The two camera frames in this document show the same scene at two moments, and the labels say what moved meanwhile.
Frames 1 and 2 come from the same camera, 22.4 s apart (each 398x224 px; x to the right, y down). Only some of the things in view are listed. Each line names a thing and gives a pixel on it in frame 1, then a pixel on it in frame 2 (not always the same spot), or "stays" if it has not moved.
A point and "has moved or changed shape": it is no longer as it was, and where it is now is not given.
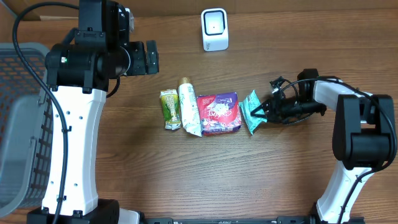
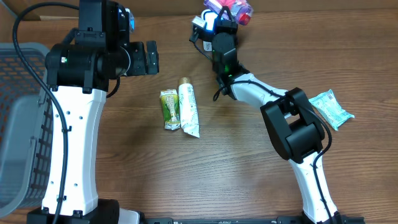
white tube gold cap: (190, 116) stays
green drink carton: (170, 106) stays
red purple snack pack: (219, 114) -> (240, 11)
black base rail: (279, 220) stays
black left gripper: (136, 50) stays
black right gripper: (278, 109) -> (224, 25)
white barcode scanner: (214, 29) stays
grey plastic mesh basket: (26, 121) stays
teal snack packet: (251, 102) has moved or changed shape
